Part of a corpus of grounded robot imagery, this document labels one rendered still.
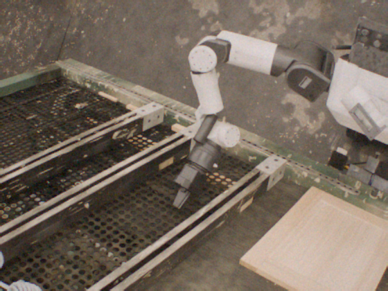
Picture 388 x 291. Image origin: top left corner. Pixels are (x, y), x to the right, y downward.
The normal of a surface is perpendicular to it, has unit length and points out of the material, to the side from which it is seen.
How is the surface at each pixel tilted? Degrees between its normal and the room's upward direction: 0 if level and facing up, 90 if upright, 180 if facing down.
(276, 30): 0
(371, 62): 23
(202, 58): 40
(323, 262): 58
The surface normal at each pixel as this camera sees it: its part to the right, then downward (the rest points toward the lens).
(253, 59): -0.30, 0.51
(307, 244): 0.11, -0.86
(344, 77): -0.58, 0.22
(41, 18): -0.45, -0.15
